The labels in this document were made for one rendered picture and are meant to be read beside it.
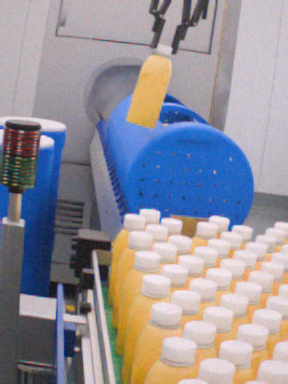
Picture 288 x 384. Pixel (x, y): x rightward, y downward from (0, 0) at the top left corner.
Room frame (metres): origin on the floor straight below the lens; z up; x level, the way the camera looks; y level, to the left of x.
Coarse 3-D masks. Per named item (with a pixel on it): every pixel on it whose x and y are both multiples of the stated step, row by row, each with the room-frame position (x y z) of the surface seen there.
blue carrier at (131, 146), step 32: (128, 96) 2.47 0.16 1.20; (128, 128) 1.95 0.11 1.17; (160, 128) 1.68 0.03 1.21; (192, 128) 1.63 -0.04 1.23; (128, 160) 1.68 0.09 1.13; (160, 160) 1.62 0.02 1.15; (192, 160) 1.63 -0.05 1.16; (224, 160) 1.64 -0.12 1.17; (128, 192) 1.61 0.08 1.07; (160, 192) 1.62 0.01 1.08; (192, 192) 1.63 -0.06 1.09; (224, 192) 1.65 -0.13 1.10; (160, 224) 1.63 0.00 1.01
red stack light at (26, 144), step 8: (8, 128) 1.12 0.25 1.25; (8, 136) 1.11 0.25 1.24; (16, 136) 1.11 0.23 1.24; (24, 136) 1.11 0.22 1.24; (32, 136) 1.12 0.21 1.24; (40, 136) 1.14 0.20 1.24; (8, 144) 1.11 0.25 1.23; (16, 144) 1.11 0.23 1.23; (24, 144) 1.11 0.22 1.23; (32, 144) 1.12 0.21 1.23; (8, 152) 1.11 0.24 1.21; (16, 152) 1.11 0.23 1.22; (24, 152) 1.11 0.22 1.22; (32, 152) 1.12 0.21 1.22
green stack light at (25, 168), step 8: (0, 152) 1.13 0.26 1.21; (0, 160) 1.13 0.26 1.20; (8, 160) 1.11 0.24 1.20; (16, 160) 1.11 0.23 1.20; (24, 160) 1.11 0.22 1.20; (32, 160) 1.12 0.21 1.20; (0, 168) 1.12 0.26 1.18; (8, 168) 1.11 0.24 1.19; (16, 168) 1.11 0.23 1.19; (24, 168) 1.11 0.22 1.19; (32, 168) 1.12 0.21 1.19; (0, 176) 1.12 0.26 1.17; (8, 176) 1.11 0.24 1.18; (16, 176) 1.11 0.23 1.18; (24, 176) 1.11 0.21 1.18; (32, 176) 1.12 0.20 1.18; (0, 184) 1.12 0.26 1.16; (8, 184) 1.11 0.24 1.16; (16, 184) 1.11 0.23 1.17; (24, 184) 1.11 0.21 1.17; (32, 184) 1.13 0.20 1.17
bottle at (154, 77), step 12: (156, 60) 1.62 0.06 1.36; (168, 60) 1.64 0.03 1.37; (144, 72) 1.62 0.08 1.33; (156, 72) 1.61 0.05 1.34; (168, 72) 1.63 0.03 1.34; (144, 84) 1.62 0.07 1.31; (156, 84) 1.61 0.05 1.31; (144, 96) 1.61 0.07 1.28; (156, 96) 1.61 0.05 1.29; (132, 108) 1.62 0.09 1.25; (144, 108) 1.61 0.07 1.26; (156, 108) 1.62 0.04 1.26; (132, 120) 1.61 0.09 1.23; (144, 120) 1.61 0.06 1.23; (156, 120) 1.63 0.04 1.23
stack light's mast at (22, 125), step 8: (8, 120) 1.14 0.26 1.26; (16, 120) 1.15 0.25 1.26; (24, 120) 1.16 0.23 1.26; (16, 128) 1.11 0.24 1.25; (24, 128) 1.11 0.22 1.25; (32, 128) 1.12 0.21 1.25; (40, 128) 1.13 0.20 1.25; (16, 192) 1.12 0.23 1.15; (24, 192) 1.14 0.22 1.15; (16, 200) 1.13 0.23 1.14; (8, 208) 1.13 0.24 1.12; (16, 208) 1.13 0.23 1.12; (8, 216) 1.13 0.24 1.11; (16, 216) 1.13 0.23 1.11
